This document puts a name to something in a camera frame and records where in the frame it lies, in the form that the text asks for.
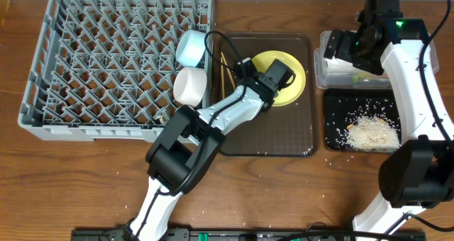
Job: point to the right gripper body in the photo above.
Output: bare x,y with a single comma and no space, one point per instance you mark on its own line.
349,48

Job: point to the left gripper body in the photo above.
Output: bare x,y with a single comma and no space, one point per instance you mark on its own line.
273,96

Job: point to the wooden chopstick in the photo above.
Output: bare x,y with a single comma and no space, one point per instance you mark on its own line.
223,60
222,79

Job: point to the white paper napkin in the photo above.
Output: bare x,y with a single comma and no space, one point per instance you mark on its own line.
338,65

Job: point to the green snack wrapper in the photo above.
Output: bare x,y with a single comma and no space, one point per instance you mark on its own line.
370,79

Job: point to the yellow plate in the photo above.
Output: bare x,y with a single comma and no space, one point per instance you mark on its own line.
262,62

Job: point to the white pink bowl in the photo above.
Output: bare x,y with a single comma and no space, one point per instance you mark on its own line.
190,86

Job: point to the light blue bowl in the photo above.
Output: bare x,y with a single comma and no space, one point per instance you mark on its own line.
191,48

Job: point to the rice and peanut pile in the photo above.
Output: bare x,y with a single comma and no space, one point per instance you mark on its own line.
372,134

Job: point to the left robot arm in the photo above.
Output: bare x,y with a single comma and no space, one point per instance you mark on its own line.
185,149

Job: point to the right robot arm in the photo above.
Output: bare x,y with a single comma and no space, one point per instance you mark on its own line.
418,175

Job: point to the clear plastic bin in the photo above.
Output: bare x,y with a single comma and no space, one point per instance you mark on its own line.
344,80

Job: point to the dark brown serving tray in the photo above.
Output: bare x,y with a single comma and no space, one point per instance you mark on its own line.
289,130

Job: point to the black plastic tray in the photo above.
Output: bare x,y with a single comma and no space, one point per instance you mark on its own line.
337,110

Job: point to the grey dish rack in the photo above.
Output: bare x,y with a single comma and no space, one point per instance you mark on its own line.
106,68

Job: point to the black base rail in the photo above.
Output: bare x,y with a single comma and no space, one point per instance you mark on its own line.
181,234

